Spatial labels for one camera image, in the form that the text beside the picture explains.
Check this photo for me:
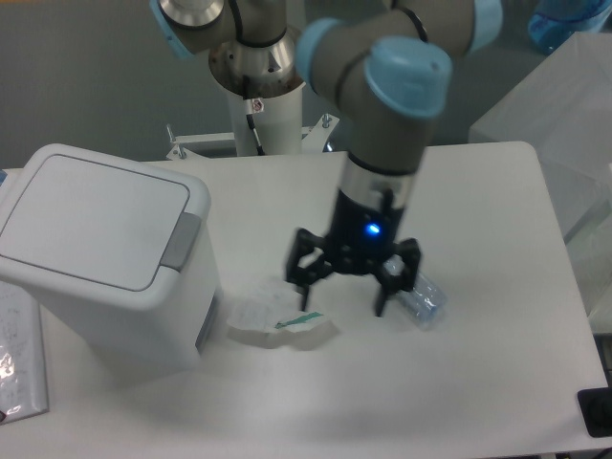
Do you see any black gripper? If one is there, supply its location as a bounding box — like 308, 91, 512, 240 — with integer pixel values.
285, 188, 422, 317

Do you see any white push-button trash can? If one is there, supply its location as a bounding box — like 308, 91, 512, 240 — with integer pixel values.
1, 143, 220, 370

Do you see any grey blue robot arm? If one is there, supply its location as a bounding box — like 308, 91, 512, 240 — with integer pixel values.
150, 1, 503, 316

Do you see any clear plastic water bottle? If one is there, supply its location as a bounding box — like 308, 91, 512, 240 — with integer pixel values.
385, 272, 448, 330

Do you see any crumpled white paper wrapper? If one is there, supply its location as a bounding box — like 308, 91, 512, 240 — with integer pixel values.
223, 276, 340, 351

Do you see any black device at edge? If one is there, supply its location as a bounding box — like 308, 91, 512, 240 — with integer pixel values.
577, 387, 611, 438

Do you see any blue plastic bag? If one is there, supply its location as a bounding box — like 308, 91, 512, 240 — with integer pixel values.
527, 0, 611, 55

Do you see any white laminated paper sheet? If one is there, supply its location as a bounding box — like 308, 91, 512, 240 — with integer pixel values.
1, 282, 49, 426

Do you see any white metal clamp bracket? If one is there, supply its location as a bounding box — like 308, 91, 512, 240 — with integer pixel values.
165, 113, 340, 161

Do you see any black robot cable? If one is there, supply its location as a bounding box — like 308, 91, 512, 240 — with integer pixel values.
241, 76, 267, 157

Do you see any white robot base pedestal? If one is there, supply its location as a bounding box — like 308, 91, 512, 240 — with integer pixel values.
208, 26, 305, 156

